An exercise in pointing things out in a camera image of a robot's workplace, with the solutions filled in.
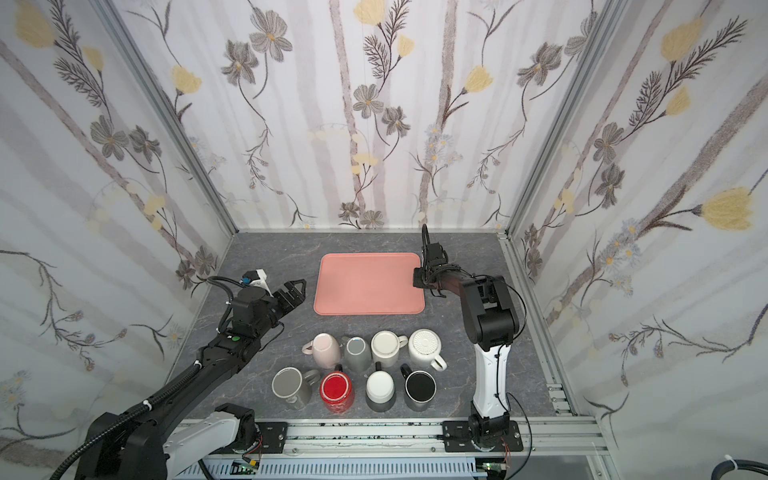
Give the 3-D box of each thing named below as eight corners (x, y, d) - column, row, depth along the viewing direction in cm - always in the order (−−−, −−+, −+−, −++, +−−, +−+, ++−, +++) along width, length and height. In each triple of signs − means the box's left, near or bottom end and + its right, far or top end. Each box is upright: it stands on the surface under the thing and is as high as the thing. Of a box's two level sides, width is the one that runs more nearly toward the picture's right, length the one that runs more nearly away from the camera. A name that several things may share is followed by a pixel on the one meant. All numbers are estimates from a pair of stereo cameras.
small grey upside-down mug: (344, 372, 87) (340, 359, 79) (346, 350, 91) (342, 336, 83) (370, 372, 87) (369, 360, 79) (371, 350, 91) (370, 336, 83)
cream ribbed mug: (409, 373, 86) (411, 363, 80) (408, 340, 93) (409, 328, 86) (441, 373, 86) (446, 363, 80) (438, 340, 93) (442, 328, 86)
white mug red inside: (370, 369, 88) (369, 358, 81) (371, 342, 93) (371, 330, 86) (406, 369, 88) (408, 359, 81) (405, 342, 93) (407, 330, 87)
